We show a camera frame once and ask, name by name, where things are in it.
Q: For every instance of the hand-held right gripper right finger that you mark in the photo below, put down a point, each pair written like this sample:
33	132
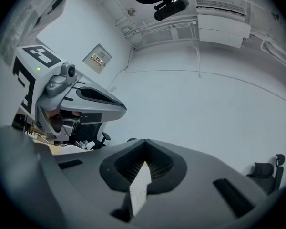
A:
195	199

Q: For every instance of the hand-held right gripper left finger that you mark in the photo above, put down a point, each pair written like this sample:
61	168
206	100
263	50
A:
85	187

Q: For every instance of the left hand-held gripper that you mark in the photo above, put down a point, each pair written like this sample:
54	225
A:
41	85

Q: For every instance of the person's left hand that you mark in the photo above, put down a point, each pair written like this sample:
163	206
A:
54	119

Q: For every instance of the black office chair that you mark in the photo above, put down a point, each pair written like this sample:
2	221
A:
264	173
90	132

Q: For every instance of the grey electrical panel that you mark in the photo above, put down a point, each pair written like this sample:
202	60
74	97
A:
95	56

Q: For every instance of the clear plastic bottle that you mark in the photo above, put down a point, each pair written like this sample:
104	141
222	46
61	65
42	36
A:
80	144

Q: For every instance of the wooden table with white legs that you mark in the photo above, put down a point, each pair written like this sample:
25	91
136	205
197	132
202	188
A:
51	148

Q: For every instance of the round ceiling detector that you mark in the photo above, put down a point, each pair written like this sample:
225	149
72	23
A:
131	11

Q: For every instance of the white air conditioner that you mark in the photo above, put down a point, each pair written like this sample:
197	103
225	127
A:
221	30

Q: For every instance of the black head-mounted camera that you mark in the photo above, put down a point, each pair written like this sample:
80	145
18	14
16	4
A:
169	9

